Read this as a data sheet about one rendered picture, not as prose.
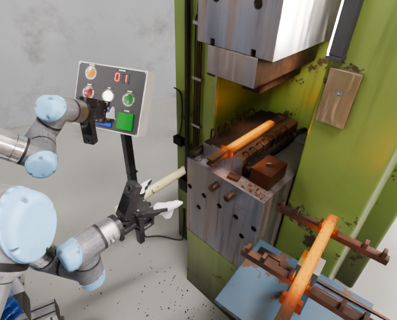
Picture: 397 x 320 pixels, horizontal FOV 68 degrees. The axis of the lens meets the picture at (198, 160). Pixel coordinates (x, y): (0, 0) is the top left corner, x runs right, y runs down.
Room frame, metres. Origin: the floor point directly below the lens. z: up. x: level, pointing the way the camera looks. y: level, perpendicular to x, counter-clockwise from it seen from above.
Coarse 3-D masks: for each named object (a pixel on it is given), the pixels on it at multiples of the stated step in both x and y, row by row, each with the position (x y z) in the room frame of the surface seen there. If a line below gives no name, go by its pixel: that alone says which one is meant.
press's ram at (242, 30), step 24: (216, 0) 0.99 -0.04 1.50; (240, 0) 0.93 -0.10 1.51; (264, 0) 0.87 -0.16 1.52; (288, 0) 0.85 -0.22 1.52; (312, 0) 0.95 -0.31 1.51; (336, 0) 1.09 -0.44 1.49; (216, 24) 0.98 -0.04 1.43; (240, 24) 0.92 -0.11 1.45; (264, 24) 0.87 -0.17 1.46; (288, 24) 0.87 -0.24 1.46; (312, 24) 0.98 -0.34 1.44; (240, 48) 0.91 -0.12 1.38; (264, 48) 0.86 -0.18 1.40; (288, 48) 0.89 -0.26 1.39
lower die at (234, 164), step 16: (256, 112) 1.28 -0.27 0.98; (272, 112) 1.26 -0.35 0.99; (240, 128) 1.10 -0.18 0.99; (272, 128) 1.10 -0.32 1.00; (288, 128) 1.11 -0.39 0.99; (208, 144) 0.99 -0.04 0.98; (224, 144) 0.97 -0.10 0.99; (272, 144) 1.02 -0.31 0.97; (224, 160) 0.93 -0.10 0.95; (240, 160) 0.88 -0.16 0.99
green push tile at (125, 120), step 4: (120, 112) 1.12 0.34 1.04; (124, 112) 1.12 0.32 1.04; (120, 116) 1.11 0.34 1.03; (124, 116) 1.11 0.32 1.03; (128, 116) 1.10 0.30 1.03; (132, 116) 1.10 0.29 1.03; (120, 120) 1.10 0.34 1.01; (124, 120) 1.10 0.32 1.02; (128, 120) 1.09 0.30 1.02; (132, 120) 1.09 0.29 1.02; (116, 124) 1.10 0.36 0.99; (120, 124) 1.09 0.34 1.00; (124, 124) 1.09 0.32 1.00; (128, 124) 1.08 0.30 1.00; (132, 124) 1.09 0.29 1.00; (116, 128) 1.09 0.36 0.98; (120, 128) 1.08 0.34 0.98; (124, 128) 1.08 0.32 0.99; (128, 128) 1.08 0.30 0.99
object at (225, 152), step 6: (270, 120) 1.15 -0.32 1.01; (258, 126) 1.09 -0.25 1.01; (264, 126) 1.10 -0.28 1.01; (270, 126) 1.12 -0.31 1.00; (252, 132) 1.04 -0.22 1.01; (258, 132) 1.05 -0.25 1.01; (240, 138) 0.99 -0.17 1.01; (246, 138) 0.99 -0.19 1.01; (234, 144) 0.95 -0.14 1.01; (240, 144) 0.96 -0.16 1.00; (222, 150) 0.90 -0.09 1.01; (228, 150) 0.90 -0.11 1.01; (210, 156) 0.86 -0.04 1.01; (216, 156) 0.86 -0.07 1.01; (222, 156) 0.89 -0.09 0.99; (228, 156) 0.90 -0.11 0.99; (210, 162) 0.84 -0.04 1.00; (216, 162) 0.86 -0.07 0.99
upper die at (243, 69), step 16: (208, 48) 1.00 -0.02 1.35; (208, 64) 1.00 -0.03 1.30; (224, 64) 0.95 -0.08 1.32; (240, 64) 0.91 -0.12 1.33; (256, 64) 0.87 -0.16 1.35; (272, 64) 0.93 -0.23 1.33; (288, 64) 1.02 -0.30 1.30; (304, 64) 1.11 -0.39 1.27; (240, 80) 0.90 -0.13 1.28; (256, 80) 0.87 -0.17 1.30
